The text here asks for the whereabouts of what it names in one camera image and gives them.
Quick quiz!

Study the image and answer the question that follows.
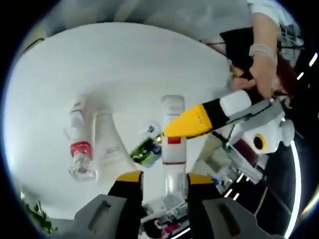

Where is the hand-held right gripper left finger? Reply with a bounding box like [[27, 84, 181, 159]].
[[74, 170, 145, 239]]

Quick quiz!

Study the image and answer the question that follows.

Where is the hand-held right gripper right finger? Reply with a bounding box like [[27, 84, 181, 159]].
[[186, 173, 259, 239]]

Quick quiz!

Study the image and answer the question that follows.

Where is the white skincare bottle red label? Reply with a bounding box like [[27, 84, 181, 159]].
[[160, 94, 188, 200]]

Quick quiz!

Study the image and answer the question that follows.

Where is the blue green skincare packet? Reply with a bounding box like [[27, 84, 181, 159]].
[[131, 135, 162, 168]]

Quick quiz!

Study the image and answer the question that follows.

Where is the white skincare tube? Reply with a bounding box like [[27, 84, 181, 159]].
[[93, 111, 137, 186]]

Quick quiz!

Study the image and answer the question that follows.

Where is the red-collar clear-cap skincare bottle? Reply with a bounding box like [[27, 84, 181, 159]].
[[65, 95, 97, 183]]

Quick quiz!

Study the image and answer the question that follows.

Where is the person's left hand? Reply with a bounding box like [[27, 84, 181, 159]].
[[232, 56, 280, 100]]

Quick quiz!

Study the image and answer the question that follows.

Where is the person's reddish brown hair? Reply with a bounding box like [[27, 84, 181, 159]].
[[273, 53, 299, 110]]

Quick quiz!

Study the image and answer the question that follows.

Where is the green potted plant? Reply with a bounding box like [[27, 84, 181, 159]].
[[19, 198, 58, 235]]

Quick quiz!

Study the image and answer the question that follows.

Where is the person's white shirt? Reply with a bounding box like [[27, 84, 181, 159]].
[[246, 0, 304, 29]]

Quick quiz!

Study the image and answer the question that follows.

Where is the white wrist strap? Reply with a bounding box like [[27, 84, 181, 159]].
[[248, 42, 278, 60]]

